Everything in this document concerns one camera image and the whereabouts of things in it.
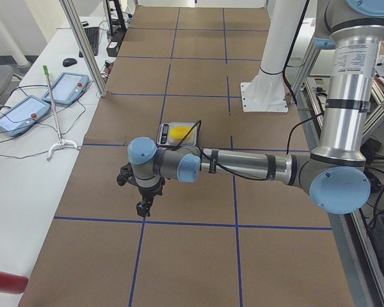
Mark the black computer mouse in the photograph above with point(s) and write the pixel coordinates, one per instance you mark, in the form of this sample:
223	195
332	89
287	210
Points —
68	62

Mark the blue teach pendant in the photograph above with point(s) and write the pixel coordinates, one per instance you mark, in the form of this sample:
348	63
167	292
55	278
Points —
67	88
23	116

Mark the green tipped grabber stick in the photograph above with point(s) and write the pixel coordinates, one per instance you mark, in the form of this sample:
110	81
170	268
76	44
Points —
61	143

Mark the aluminium frame rail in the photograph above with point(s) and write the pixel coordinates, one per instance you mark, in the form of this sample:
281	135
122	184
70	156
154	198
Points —
362	257

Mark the far blue teach pendant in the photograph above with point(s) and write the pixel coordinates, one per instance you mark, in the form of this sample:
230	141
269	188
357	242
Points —
67	88

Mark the black keyboard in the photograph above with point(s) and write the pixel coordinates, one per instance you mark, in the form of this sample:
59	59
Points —
92	34

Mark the black small box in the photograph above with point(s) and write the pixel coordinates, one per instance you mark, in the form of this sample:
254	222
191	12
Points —
113	49

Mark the red cylinder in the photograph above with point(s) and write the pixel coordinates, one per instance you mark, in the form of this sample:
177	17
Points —
12	283

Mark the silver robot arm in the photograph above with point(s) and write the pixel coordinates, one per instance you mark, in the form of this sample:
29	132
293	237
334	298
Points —
332	173

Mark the silver digital kitchen scale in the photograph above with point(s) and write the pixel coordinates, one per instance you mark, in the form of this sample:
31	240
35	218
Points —
164	139

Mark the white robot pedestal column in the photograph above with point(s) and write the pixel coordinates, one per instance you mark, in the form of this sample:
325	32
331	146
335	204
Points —
266	92

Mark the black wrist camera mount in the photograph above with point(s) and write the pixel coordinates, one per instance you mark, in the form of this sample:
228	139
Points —
126	175

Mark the aluminium frame post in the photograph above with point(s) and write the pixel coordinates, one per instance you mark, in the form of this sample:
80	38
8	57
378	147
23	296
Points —
84	45

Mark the black monitor stand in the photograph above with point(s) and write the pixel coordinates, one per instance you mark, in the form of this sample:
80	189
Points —
115	15

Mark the near blue teach pendant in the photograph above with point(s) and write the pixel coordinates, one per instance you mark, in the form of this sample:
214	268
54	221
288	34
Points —
23	116

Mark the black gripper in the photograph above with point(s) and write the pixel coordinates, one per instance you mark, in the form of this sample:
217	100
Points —
148	192

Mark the yellow mango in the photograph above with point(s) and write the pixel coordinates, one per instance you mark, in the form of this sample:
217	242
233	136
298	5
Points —
179	132

